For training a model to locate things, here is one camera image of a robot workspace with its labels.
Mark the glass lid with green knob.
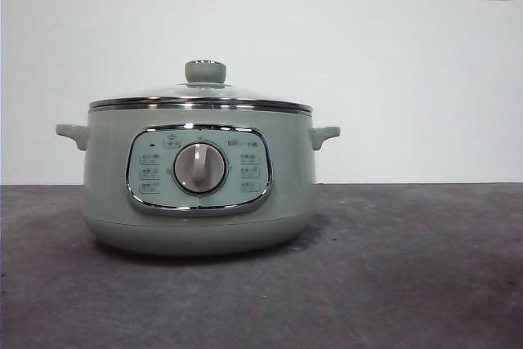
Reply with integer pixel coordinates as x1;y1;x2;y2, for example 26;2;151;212
88;59;315;115

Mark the pale green electric cooking pot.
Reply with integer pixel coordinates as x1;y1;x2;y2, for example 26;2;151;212
55;105;342;258

